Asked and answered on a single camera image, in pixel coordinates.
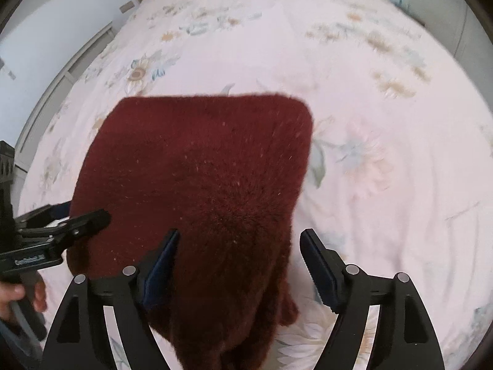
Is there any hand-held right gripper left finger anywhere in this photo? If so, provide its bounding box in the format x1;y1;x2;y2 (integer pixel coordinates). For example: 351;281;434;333
40;228;181;370

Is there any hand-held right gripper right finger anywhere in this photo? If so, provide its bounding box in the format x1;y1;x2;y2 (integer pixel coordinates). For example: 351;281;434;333
299;228;445;370

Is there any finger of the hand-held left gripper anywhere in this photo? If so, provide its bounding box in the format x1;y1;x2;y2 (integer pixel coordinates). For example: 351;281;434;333
19;209;112;248
15;200;72;232

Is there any dark red knit sweater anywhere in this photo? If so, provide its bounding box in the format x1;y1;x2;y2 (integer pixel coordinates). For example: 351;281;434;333
66;92;314;370

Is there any person's left hand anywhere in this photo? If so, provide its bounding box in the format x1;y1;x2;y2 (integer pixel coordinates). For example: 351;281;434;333
0;273;47;322

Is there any pink floral bedspread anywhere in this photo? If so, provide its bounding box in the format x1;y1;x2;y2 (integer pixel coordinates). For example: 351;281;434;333
17;0;493;370

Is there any white wardrobe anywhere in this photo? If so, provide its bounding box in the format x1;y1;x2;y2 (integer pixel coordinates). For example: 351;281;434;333
401;0;486;70

